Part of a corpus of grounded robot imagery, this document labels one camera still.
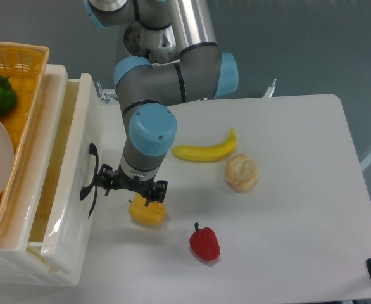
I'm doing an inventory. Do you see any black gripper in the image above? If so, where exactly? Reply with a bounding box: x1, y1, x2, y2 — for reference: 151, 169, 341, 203
96, 164, 168, 207

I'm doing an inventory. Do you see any white drawer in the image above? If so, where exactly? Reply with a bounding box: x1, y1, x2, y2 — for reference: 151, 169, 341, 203
28, 73, 103, 274
27, 243, 61, 274

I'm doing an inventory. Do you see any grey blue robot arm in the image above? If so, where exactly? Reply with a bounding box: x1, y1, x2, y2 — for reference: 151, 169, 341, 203
80, 1, 239, 203

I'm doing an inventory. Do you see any white drawer cabinet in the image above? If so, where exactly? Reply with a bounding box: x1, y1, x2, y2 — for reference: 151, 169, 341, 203
0, 64, 85, 288

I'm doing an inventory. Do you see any yellow bell pepper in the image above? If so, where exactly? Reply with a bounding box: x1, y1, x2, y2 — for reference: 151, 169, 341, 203
128, 193, 166, 226

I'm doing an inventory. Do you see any yellow banana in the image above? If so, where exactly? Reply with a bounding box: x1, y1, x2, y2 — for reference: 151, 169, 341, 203
171, 128, 237, 163

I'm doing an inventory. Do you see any red bell pepper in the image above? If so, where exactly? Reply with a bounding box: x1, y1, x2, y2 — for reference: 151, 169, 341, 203
189, 222, 221, 262

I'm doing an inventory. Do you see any round bread roll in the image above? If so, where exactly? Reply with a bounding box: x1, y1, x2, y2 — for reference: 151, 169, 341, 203
225, 154, 260, 192

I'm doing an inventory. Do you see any orange woven basket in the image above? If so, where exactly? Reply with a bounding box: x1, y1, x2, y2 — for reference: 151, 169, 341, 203
0, 41, 49, 223

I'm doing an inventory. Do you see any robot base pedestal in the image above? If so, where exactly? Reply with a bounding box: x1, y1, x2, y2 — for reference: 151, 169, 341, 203
123, 22, 179, 65

